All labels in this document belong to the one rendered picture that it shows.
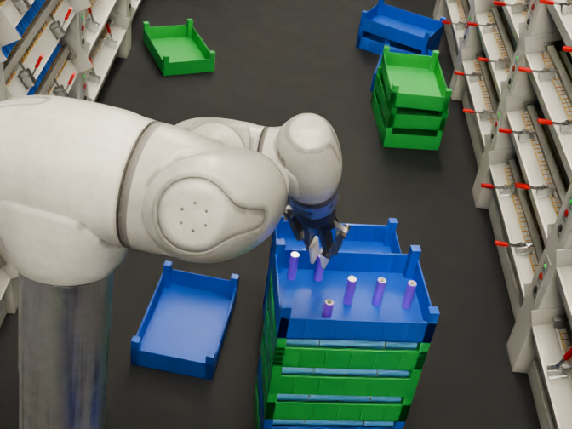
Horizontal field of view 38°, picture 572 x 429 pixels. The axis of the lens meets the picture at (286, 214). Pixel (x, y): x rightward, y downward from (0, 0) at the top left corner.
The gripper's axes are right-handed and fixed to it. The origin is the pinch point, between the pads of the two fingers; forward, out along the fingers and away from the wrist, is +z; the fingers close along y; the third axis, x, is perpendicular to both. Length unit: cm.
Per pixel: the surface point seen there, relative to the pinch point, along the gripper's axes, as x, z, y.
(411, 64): 125, 93, -28
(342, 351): -14.8, 6.4, 11.7
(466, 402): 2, 55, 36
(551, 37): 102, 35, 20
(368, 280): 3.2, 10.8, 9.3
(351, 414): -20.6, 24.5, 15.8
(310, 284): -4.1, 7.4, -0.5
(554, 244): 37, 29, 41
